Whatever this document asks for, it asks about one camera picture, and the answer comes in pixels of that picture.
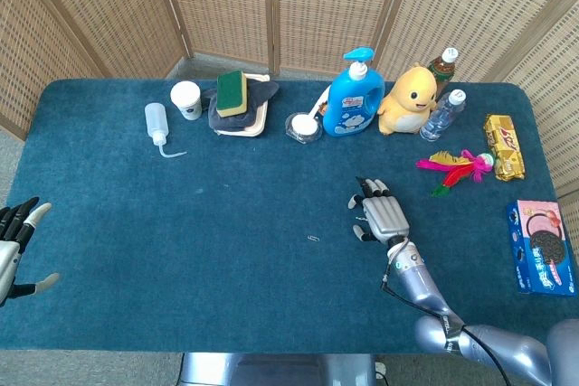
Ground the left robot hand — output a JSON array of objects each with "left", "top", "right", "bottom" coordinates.
[{"left": 0, "top": 196, "right": 62, "bottom": 308}]

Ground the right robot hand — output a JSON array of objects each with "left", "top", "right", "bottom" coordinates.
[{"left": 346, "top": 176, "right": 411, "bottom": 246}]

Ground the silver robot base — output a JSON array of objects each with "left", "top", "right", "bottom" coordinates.
[{"left": 176, "top": 352, "right": 385, "bottom": 386}]

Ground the colourful feather shuttlecock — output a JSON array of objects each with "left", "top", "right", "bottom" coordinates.
[{"left": 415, "top": 148, "right": 498, "bottom": 198}]

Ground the blue detergent bottle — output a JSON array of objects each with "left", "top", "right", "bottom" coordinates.
[{"left": 321, "top": 46, "right": 386, "bottom": 138}]

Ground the yellow plush toy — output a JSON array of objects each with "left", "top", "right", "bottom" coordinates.
[{"left": 376, "top": 65, "right": 439, "bottom": 136}]

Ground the clear water bottle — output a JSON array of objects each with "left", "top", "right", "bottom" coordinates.
[{"left": 419, "top": 89, "right": 467, "bottom": 143}]

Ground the gold snack package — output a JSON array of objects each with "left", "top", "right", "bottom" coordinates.
[{"left": 483, "top": 114, "right": 527, "bottom": 182}]

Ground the brown tea bottle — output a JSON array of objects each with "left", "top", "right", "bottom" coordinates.
[{"left": 427, "top": 47, "right": 460, "bottom": 101}]

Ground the beige food container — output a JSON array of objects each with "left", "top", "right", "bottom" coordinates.
[{"left": 214, "top": 72, "right": 271, "bottom": 139}]

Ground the blue fabric tablecloth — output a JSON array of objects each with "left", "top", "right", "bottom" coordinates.
[{"left": 0, "top": 79, "right": 572, "bottom": 354}]

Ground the blue cookie box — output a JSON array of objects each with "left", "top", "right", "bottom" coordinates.
[{"left": 505, "top": 199, "right": 578, "bottom": 298}]

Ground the dark grey cloth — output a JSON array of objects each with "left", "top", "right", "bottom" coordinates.
[{"left": 201, "top": 80, "right": 280, "bottom": 133}]

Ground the white squeeze wash bottle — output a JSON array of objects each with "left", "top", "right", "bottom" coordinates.
[{"left": 144, "top": 102, "right": 188, "bottom": 160}]

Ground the yellow green scrub sponge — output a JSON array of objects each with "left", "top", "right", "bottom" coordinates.
[{"left": 215, "top": 70, "right": 249, "bottom": 119}]

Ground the wooden rattan folding screen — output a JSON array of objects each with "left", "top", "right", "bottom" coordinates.
[{"left": 0, "top": 0, "right": 579, "bottom": 200}]

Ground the white flower-print paper cup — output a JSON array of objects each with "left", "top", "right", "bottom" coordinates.
[{"left": 169, "top": 80, "right": 203, "bottom": 122}]

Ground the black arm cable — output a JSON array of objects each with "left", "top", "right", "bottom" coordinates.
[{"left": 380, "top": 240, "right": 515, "bottom": 386}]

